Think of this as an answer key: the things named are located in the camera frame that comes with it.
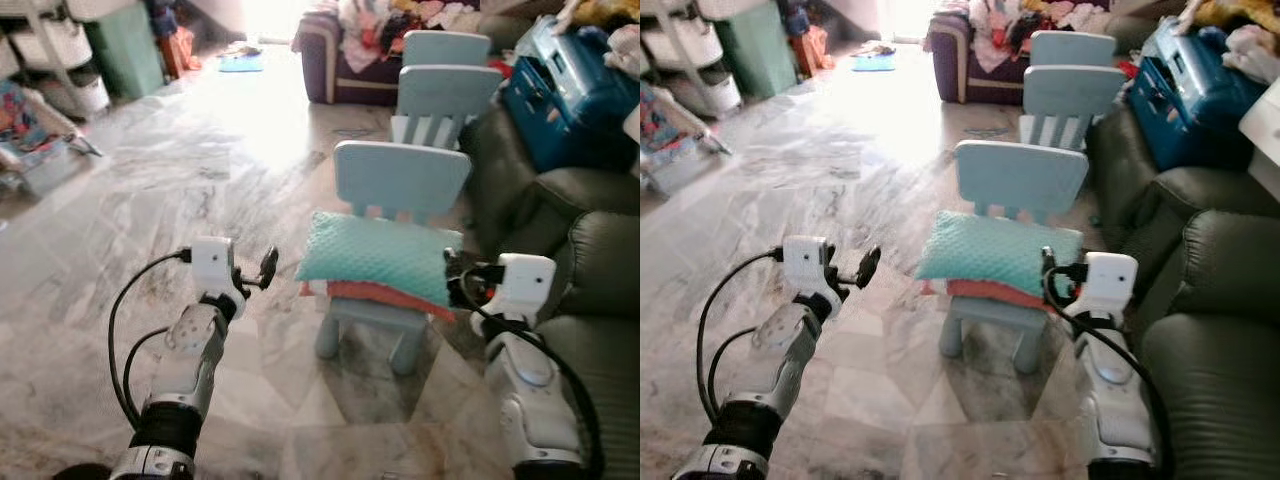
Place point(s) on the yellow patterned blanket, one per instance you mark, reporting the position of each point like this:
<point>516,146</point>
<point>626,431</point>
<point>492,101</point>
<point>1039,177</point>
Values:
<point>1230,12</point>
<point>600,10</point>

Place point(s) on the coral red cushion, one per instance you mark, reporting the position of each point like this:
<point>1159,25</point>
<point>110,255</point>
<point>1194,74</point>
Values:
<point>380,295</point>
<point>990,293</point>

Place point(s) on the light blue child chair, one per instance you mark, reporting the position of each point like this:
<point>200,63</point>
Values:
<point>445,90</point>
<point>1020,175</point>
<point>445,47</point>
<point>1072,47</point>
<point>1070,90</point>
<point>400,175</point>

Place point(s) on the colourful printed box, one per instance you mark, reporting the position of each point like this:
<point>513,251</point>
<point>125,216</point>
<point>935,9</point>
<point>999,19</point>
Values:
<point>665,130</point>
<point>25,130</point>

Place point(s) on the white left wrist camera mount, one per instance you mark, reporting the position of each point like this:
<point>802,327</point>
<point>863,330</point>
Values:
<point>212,262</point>
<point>805,262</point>

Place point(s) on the white plastic drawer box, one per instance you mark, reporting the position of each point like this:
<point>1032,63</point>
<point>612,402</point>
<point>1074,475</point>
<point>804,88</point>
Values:
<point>1265,140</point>

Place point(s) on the blue floor mat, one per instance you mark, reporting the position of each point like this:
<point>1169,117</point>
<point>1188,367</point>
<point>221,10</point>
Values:
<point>240,63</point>
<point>875,62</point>

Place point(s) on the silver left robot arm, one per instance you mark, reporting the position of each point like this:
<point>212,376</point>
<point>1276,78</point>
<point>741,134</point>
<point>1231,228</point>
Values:
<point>780,370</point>
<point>190,370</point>

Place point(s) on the purple sofa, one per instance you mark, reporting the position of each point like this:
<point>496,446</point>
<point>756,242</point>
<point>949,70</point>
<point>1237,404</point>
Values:
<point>950,60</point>
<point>320,60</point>

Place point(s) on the white basket rack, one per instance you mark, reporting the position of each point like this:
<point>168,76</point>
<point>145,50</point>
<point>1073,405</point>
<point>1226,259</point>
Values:
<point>680,45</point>
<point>55,45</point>

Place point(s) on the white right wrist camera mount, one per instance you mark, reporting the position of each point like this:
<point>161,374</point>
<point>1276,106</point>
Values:
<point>525,280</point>
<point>1110,280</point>

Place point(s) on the orange cloth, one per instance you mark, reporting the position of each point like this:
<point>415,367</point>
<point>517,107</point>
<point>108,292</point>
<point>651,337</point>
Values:
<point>812,50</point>
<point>180,50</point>

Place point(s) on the teal dotted pillow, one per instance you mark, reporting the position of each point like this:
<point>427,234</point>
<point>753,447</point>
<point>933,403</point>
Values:
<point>375,255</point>
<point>1000,255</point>

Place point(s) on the dark backpack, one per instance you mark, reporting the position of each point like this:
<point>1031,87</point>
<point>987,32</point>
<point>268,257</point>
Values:
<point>797,18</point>
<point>165,18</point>

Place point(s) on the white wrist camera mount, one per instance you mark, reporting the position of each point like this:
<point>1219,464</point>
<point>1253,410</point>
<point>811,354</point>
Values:
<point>805,262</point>
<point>212,262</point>
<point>1110,280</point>
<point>525,280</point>

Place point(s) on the white cloth bundle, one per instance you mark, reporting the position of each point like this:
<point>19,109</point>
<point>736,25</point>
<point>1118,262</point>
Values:
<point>622,50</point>
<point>1250,55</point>

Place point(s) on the green plastic bin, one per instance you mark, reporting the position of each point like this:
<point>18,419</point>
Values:
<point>755,55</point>
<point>125,55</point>

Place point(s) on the pile of clothes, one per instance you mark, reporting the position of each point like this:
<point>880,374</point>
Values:
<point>1010,25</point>
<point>380,25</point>

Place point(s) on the blue hard suitcase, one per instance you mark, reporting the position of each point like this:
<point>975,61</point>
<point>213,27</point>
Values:
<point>565,100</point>
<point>1190,100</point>

